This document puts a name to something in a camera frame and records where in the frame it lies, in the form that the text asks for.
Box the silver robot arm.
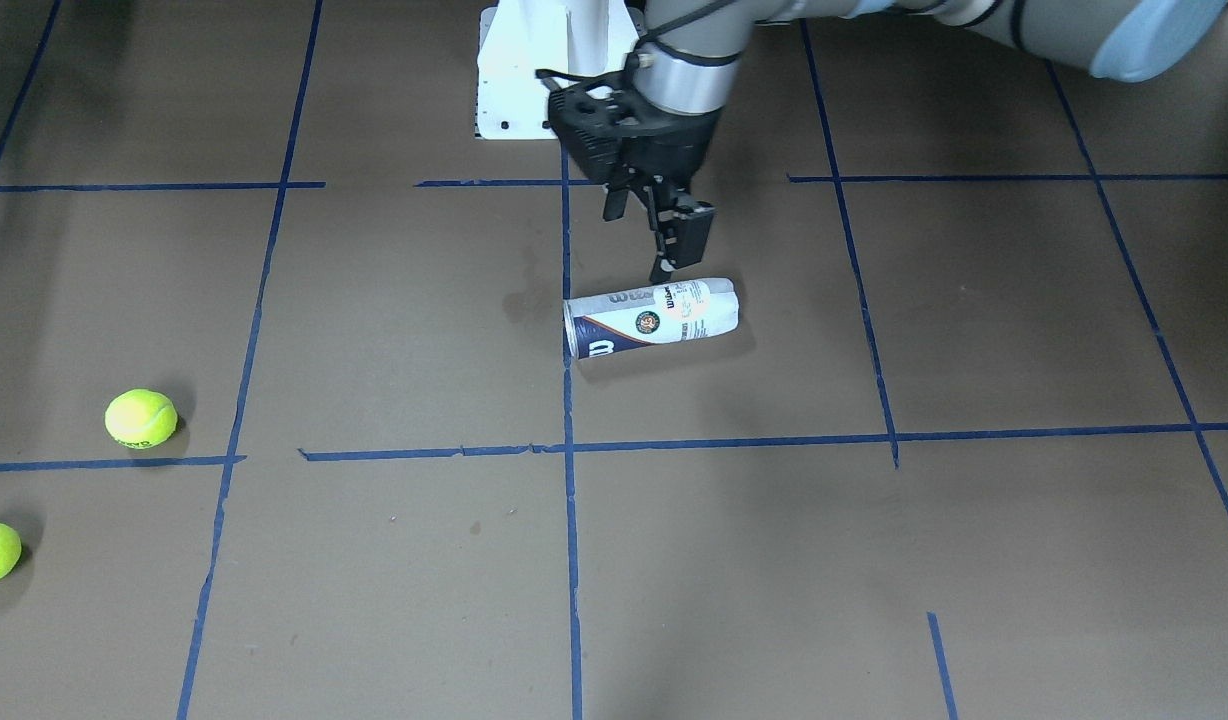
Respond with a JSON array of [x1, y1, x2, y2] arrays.
[[569, 1, 1227, 283]]

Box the white tennis ball can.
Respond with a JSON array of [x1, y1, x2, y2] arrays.
[[562, 278, 739, 359]]

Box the tennis ball near tape cross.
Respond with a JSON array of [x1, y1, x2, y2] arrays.
[[106, 388, 179, 448]]

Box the white pedestal column with base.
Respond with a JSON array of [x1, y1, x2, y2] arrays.
[[474, 1, 643, 141]]

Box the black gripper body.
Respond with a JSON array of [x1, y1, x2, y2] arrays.
[[600, 108, 723, 202]]

